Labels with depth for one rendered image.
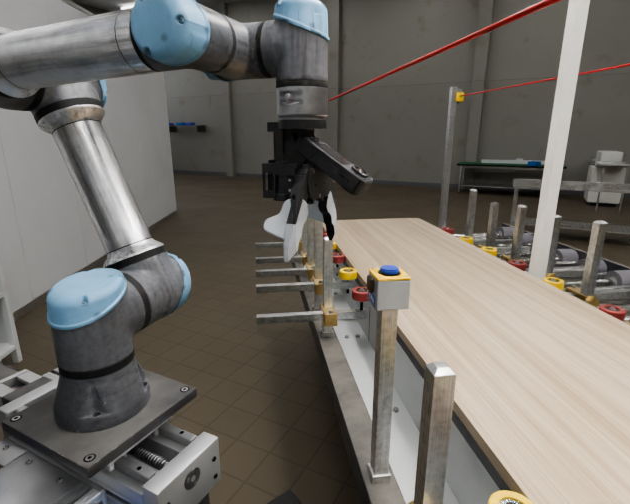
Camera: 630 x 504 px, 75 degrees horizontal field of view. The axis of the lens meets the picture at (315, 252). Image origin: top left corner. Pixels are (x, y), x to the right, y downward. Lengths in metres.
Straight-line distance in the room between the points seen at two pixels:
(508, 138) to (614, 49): 2.83
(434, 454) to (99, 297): 0.58
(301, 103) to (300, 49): 0.07
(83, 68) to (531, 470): 0.98
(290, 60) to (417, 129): 12.28
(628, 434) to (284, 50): 0.99
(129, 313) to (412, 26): 12.79
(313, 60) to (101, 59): 0.27
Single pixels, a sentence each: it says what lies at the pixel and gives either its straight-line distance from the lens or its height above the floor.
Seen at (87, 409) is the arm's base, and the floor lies 1.07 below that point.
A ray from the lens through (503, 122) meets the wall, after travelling 12.51.
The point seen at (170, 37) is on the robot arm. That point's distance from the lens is 0.53.
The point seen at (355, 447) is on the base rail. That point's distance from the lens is 1.21.
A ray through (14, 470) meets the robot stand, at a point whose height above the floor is 0.95.
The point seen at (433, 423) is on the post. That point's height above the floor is 1.07.
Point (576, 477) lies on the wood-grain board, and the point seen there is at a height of 0.90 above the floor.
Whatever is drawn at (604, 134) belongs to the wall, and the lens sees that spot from 12.56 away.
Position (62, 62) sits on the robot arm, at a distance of 0.68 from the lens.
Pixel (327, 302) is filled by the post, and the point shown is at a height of 0.85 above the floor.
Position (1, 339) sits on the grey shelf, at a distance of 3.56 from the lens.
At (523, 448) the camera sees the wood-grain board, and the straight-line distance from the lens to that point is 0.99.
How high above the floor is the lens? 1.50
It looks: 16 degrees down
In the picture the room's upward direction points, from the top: straight up
